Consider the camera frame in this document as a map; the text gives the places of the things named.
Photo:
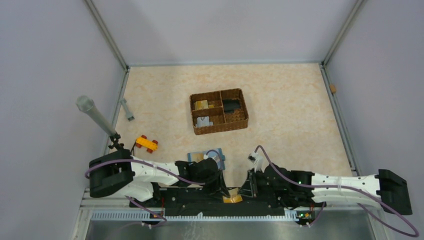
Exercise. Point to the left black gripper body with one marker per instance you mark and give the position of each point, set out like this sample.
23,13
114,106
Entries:
213,183

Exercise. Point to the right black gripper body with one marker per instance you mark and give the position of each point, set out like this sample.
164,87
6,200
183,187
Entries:
259,183

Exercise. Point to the gold credit card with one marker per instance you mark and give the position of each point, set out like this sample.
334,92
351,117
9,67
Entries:
197,156
233,198

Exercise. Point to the blue leather card holder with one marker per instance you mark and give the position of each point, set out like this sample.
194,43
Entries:
215,154

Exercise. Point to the woven wicker tray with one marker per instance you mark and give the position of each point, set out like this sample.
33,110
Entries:
214,120

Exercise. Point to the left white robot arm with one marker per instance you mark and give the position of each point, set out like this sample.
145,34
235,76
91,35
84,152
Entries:
122,173

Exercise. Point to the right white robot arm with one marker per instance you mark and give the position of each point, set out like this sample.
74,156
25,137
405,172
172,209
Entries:
297,188

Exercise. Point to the black VIP card stack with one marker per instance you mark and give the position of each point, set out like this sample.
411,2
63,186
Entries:
230,105

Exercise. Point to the yellow red toy car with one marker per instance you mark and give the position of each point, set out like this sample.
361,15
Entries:
150,145

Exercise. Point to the black tube clamp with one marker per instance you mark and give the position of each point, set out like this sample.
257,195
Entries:
114,142

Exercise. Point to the small tan cork piece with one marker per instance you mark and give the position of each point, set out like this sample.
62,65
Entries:
332,88

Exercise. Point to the grey metal tube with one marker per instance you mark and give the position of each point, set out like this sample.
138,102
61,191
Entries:
87,106

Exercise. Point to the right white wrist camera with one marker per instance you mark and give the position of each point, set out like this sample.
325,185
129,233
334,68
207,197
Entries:
256,160

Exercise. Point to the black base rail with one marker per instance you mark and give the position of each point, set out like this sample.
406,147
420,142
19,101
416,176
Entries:
188,201

